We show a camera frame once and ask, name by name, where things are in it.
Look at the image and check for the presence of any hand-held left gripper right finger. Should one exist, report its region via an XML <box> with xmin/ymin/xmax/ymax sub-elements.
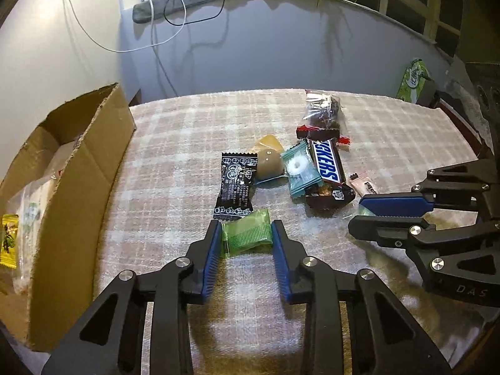
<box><xmin>271</xmin><ymin>219</ymin><xmax>454</xmax><ymax>375</ymax></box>

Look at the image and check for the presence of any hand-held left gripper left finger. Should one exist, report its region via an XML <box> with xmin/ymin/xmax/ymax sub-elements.
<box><xmin>41</xmin><ymin>219</ymin><xmax>223</xmax><ymax>375</ymax></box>

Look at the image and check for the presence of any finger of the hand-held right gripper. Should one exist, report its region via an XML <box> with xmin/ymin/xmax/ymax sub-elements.
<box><xmin>358</xmin><ymin>158</ymin><xmax>500</xmax><ymax>219</ymax></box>
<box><xmin>347</xmin><ymin>216</ymin><xmax>500</xmax><ymax>283</ymax></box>

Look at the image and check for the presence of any small pink packet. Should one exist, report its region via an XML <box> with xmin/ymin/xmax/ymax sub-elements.
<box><xmin>349</xmin><ymin>172</ymin><xmax>379</xmax><ymax>196</ymax></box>

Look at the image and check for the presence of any green wafer packet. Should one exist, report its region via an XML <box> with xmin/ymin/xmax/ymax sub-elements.
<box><xmin>221</xmin><ymin>208</ymin><xmax>273</xmax><ymax>259</ymax></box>

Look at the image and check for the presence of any brown chocolate bar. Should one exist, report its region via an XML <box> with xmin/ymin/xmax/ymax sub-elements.
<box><xmin>307</xmin><ymin>137</ymin><xmax>347</xmax><ymax>188</ymax></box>

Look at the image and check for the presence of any black snack packet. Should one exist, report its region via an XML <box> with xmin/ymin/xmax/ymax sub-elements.
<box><xmin>213</xmin><ymin>152</ymin><xmax>259</xmax><ymax>219</ymax></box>

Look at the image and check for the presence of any teal mint candy packet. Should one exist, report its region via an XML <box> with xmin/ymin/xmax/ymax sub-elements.
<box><xmin>280</xmin><ymin>141</ymin><xmax>323</xmax><ymax>201</ymax></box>

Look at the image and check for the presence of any beige jelly cup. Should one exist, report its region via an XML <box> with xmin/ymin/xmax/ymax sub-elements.
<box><xmin>250</xmin><ymin>135</ymin><xmax>285</xmax><ymax>183</ymax></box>

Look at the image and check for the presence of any red candy wrapper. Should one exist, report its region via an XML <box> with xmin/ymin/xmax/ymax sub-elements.
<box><xmin>296</xmin><ymin>125</ymin><xmax>351</xmax><ymax>148</ymax></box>

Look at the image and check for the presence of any clear bag of dark snacks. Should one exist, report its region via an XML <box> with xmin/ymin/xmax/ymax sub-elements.
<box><xmin>302</xmin><ymin>90</ymin><xmax>348</xmax><ymax>131</ymax></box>

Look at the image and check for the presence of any cardboard box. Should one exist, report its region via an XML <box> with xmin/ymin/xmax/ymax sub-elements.
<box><xmin>0</xmin><ymin>83</ymin><xmax>137</xmax><ymax>354</ymax></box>

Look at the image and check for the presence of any clear cracker packet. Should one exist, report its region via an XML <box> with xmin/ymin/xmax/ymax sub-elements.
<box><xmin>7</xmin><ymin>174</ymin><xmax>60</xmax><ymax>294</ymax></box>

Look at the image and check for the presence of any yellow snack packet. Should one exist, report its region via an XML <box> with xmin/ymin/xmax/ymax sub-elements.
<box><xmin>0</xmin><ymin>213</ymin><xmax>20</xmax><ymax>269</ymax></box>

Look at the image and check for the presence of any plaid tablecloth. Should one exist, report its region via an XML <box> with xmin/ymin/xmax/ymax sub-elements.
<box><xmin>94</xmin><ymin>88</ymin><xmax>490</xmax><ymax>375</ymax></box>

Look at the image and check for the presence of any dark wooden furniture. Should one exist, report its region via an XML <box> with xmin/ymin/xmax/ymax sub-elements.
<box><xmin>430</xmin><ymin>90</ymin><xmax>493</xmax><ymax>159</ymax></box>

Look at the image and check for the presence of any green snack bag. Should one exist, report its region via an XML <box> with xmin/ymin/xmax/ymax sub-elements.
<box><xmin>396</xmin><ymin>58</ymin><xmax>434</xmax><ymax>104</ymax></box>

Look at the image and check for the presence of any lace cloth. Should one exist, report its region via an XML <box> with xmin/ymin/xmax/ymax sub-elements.
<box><xmin>445</xmin><ymin>60</ymin><xmax>500</xmax><ymax>135</ymax></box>

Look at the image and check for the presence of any window frame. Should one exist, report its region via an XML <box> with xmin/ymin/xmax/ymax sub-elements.
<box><xmin>375</xmin><ymin>0</ymin><xmax>471</xmax><ymax>45</ymax></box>

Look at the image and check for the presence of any white cable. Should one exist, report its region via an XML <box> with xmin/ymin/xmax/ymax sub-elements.
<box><xmin>62</xmin><ymin>0</ymin><xmax>187</xmax><ymax>54</ymax></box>

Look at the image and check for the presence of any black cable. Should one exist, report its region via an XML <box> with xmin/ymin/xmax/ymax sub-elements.
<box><xmin>164</xmin><ymin>0</ymin><xmax>227</xmax><ymax>26</ymax></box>

